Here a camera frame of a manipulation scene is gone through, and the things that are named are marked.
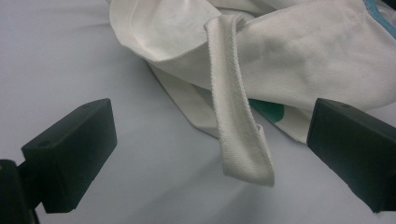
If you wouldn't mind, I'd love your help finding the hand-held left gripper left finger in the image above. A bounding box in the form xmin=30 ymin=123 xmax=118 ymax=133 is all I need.
xmin=21 ymin=98 xmax=119 ymax=215

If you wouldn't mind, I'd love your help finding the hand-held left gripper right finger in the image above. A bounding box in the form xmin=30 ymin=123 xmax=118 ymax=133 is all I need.
xmin=306 ymin=97 xmax=396 ymax=214

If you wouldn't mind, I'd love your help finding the white tote bag green trim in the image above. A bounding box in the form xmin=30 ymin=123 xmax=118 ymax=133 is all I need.
xmin=106 ymin=0 xmax=396 ymax=188

